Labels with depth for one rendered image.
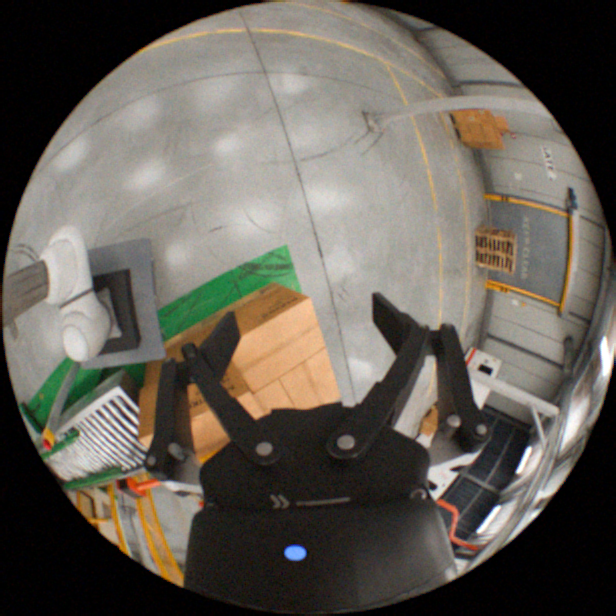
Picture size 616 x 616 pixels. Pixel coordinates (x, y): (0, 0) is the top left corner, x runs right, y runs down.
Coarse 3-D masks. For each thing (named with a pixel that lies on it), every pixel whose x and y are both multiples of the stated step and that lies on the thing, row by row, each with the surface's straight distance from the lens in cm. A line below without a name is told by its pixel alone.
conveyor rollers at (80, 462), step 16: (96, 416) 165; (112, 416) 162; (128, 416) 154; (64, 432) 211; (80, 432) 192; (96, 432) 181; (112, 432) 171; (128, 432) 169; (64, 448) 237; (80, 448) 217; (96, 448) 198; (112, 448) 188; (144, 448) 177; (48, 464) 318; (64, 464) 272; (80, 464) 244; (96, 464) 224; (112, 464) 214; (128, 464) 205
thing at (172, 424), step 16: (176, 368) 16; (160, 384) 14; (176, 384) 14; (160, 400) 13; (176, 400) 13; (160, 416) 12; (176, 416) 12; (160, 432) 11; (176, 432) 11; (160, 448) 10; (192, 448) 12; (144, 464) 10; (160, 464) 10; (160, 480) 10
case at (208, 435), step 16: (192, 384) 112; (224, 384) 101; (240, 384) 97; (144, 400) 125; (192, 400) 103; (240, 400) 93; (144, 416) 115; (192, 416) 96; (208, 416) 95; (256, 416) 102; (144, 432) 107; (192, 432) 101; (208, 432) 102; (224, 432) 104; (208, 448) 111
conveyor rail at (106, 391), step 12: (108, 384) 150; (84, 396) 178; (96, 396) 154; (108, 396) 141; (72, 408) 192; (84, 408) 160; (96, 408) 153; (60, 420) 209; (72, 420) 178; (36, 444) 298
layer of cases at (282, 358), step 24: (288, 288) 159; (240, 312) 153; (264, 312) 138; (288, 312) 130; (312, 312) 139; (192, 336) 158; (264, 336) 129; (288, 336) 136; (312, 336) 146; (240, 360) 130; (264, 360) 136; (288, 360) 144; (312, 360) 155; (144, 384) 147; (264, 384) 145; (288, 384) 155; (312, 384) 167; (336, 384) 185; (264, 408) 159
